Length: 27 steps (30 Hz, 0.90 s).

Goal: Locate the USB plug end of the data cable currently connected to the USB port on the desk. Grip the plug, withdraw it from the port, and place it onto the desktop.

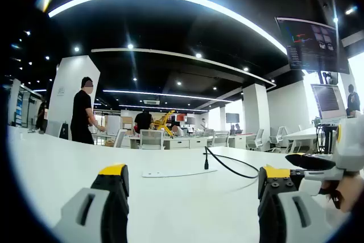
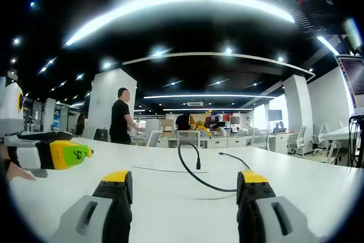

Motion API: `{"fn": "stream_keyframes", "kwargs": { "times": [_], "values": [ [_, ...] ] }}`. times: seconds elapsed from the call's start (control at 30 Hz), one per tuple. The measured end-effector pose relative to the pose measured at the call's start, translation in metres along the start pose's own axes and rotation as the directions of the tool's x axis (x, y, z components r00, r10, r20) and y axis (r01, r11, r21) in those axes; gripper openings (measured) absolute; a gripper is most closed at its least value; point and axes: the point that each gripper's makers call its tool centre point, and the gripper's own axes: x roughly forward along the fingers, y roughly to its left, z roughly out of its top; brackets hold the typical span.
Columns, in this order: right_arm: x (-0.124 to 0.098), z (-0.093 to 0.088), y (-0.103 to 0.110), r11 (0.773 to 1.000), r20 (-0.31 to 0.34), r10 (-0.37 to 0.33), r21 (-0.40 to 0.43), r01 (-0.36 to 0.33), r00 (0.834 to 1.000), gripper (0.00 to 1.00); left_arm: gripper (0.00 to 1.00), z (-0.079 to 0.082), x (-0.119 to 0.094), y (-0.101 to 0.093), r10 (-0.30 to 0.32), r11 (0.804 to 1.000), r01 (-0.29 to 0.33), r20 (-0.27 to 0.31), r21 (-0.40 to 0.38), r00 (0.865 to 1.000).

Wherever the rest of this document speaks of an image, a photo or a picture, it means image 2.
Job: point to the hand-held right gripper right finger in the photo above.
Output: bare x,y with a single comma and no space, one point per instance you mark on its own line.
256,214

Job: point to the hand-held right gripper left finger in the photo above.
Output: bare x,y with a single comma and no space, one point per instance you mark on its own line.
113,214

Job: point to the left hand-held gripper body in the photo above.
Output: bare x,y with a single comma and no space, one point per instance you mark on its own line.
10,100

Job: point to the white office desk row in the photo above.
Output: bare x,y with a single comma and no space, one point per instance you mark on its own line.
227,142

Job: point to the person's left hand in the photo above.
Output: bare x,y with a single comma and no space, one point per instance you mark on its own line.
17,173

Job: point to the blue standing banner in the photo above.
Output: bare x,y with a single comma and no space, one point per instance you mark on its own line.
57,119

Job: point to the white office chair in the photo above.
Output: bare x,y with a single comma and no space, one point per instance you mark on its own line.
187,137
295,140
318,137

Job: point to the wooden shelf unit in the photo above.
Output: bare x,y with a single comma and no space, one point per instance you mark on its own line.
167,127

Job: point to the white side table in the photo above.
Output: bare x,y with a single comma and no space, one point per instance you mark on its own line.
339,134

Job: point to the ceiling air vent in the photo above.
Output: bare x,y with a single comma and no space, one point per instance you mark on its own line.
194,103

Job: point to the monitor with text window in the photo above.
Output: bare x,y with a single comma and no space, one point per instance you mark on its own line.
354,75

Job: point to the curved ceiling light strip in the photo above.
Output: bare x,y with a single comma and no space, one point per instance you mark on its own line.
170,1

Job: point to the hanging dark monitor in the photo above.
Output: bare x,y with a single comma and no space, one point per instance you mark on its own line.
301,4

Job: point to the dark wall screen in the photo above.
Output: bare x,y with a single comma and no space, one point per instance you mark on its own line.
275,115

